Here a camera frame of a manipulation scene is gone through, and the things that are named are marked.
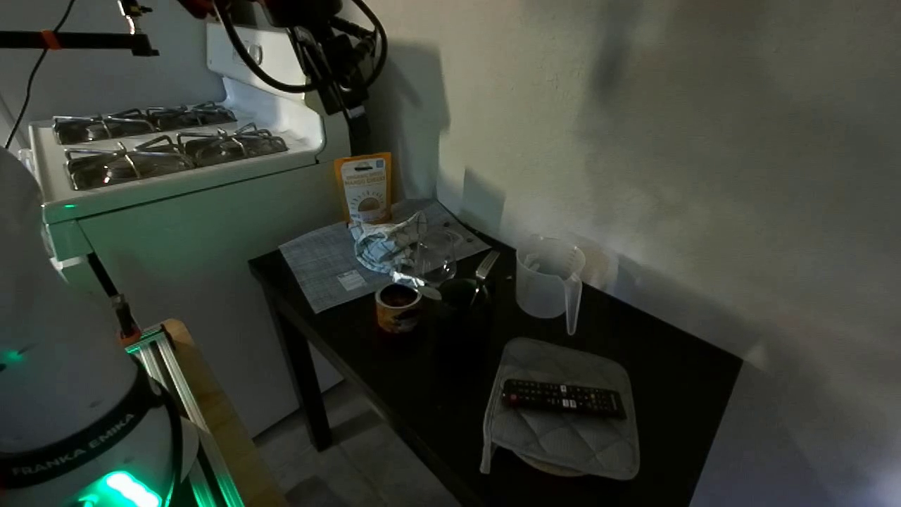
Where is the grey checked paper mat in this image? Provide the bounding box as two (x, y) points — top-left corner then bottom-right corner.
(279, 198), (493, 317)

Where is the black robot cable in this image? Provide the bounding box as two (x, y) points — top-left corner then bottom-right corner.
(215, 0), (323, 96)

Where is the aluminium frame rail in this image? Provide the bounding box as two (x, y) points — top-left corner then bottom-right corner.
(123, 321), (247, 507)

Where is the crumpled clear plastic bag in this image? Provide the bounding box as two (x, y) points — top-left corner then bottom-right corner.
(347, 210), (427, 276)

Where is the wooden board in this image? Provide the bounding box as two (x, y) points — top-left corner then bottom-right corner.
(161, 317), (291, 507)

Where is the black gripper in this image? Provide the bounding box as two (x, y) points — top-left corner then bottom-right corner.
(284, 0), (389, 127)

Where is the brown mug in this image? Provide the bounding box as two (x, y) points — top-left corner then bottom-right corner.
(372, 279), (444, 339)

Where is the black remote control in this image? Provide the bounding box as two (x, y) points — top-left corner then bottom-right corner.
(498, 374), (631, 422)

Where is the black table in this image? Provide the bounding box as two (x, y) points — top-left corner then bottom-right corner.
(247, 219), (745, 507)

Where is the black stand pole orange joint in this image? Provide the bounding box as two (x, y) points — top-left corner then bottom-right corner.
(85, 250), (144, 343)

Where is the white gas stove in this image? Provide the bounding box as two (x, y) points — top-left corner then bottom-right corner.
(26, 24), (355, 439)

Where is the black horizontal stand bar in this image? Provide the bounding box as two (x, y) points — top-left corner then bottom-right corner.
(0, 29), (161, 60)

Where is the thin black hanging cable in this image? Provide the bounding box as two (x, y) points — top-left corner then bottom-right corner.
(0, 0), (78, 152)

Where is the grey quilted pot holder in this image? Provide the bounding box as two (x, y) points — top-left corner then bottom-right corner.
(479, 336), (645, 483)

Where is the clear measuring jug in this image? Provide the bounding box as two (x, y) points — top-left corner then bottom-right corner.
(512, 238), (591, 339)

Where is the black stove burner grate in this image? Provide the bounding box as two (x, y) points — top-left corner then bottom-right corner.
(65, 138), (191, 193)
(51, 111), (151, 146)
(171, 125), (291, 172)
(137, 98), (239, 134)

